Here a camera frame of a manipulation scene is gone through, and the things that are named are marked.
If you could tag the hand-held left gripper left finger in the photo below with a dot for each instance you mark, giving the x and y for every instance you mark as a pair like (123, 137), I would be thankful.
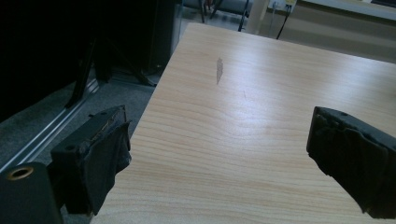
(93, 155)

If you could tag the white wall socket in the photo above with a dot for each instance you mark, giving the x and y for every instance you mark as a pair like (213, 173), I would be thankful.
(281, 4)

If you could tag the silver floor rail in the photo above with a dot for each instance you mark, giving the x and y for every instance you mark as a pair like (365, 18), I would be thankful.
(49, 130)

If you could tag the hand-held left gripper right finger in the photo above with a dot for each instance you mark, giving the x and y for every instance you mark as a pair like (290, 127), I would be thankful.
(355, 152)

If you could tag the dark cabinet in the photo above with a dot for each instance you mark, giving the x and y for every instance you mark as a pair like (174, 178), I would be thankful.
(160, 34)

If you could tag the black metal stand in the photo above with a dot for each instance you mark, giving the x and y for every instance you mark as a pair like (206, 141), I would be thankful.
(93, 67)

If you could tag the black chair legs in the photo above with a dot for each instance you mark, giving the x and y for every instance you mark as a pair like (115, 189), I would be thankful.
(222, 11)

